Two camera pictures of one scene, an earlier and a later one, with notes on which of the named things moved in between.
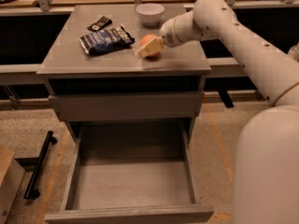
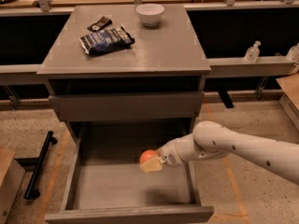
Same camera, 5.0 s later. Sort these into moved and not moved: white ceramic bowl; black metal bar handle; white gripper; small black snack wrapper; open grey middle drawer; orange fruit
Moved: white gripper; orange fruit
Not moved: small black snack wrapper; white ceramic bowl; open grey middle drawer; black metal bar handle
